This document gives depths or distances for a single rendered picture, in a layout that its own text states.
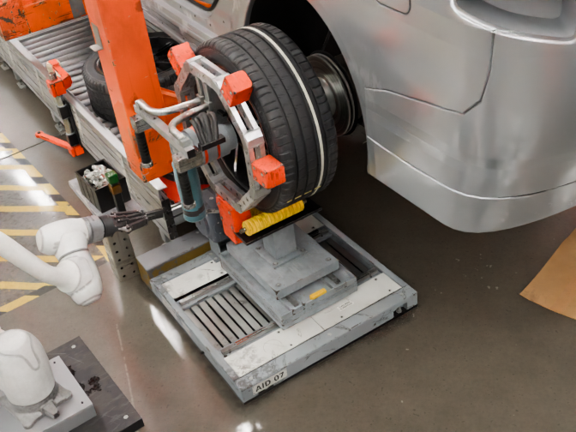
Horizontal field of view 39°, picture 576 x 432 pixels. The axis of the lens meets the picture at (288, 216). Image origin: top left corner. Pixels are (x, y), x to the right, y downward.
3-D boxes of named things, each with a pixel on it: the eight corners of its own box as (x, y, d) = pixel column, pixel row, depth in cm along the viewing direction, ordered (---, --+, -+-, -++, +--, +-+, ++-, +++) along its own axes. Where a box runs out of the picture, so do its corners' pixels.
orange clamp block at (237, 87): (249, 100, 267) (255, 85, 259) (229, 108, 264) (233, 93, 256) (239, 83, 268) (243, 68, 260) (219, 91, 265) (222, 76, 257)
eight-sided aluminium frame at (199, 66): (278, 227, 288) (257, 91, 256) (261, 235, 285) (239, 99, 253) (206, 165, 327) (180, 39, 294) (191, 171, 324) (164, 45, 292)
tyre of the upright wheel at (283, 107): (247, -17, 288) (237, 107, 342) (189, 3, 279) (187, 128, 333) (354, 108, 260) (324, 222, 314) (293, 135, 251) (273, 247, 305)
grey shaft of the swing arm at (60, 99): (85, 155, 447) (60, 74, 418) (75, 159, 445) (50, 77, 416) (79, 149, 454) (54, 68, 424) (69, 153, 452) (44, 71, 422)
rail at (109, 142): (185, 224, 365) (176, 184, 352) (166, 232, 362) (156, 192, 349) (17, 53, 540) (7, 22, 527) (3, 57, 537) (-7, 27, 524)
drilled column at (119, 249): (141, 273, 368) (118, 198, 343) (120, 282, 364) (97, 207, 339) (131, 262, 375) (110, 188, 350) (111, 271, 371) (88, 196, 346)
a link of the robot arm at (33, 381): (30, 414, 252) (10, 365, 239) (-10, 394, 260) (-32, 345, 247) (66, 379, 263) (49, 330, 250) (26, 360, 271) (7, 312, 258)
